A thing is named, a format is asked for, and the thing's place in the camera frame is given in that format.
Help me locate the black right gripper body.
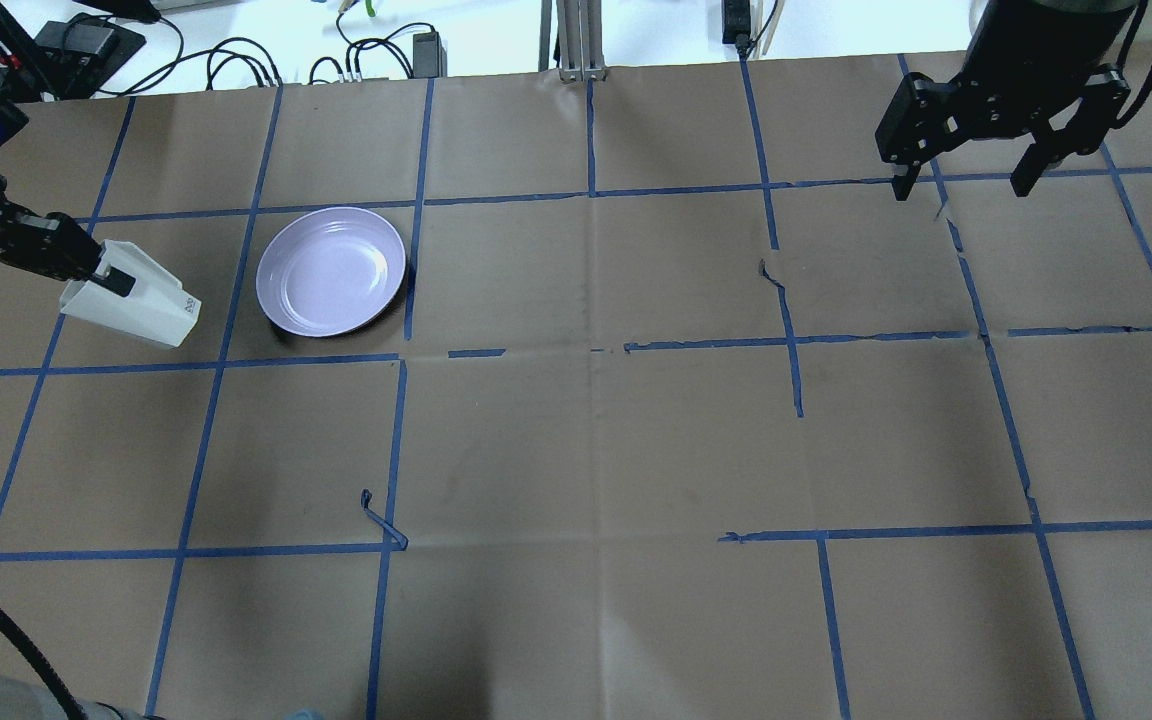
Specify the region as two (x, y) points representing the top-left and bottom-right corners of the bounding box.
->
(874, 65), (1130, 168)

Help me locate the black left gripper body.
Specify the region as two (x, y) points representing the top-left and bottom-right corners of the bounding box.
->
(0, 176), (103, 281)

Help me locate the white faceted cup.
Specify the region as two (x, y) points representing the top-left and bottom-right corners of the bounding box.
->
(59, 240), (202, 348)

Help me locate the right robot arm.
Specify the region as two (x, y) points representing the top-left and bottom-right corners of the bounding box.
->
(874, 1), (1139, 200)

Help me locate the lilac plate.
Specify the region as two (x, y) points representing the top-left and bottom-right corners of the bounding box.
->
(253, 209), (408, 338)

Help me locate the black power adapter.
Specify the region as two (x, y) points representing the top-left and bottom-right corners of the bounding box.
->
(410, 29), (447, 79)

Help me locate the black wall plug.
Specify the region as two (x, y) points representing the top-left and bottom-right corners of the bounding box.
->
(719, 0), (753, 47)

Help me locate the black cable bundle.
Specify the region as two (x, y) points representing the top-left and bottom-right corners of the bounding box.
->
(126, 10), (417, 91)

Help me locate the aluminium frame post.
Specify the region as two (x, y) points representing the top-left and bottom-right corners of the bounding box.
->
(538, 0), (608, 85)

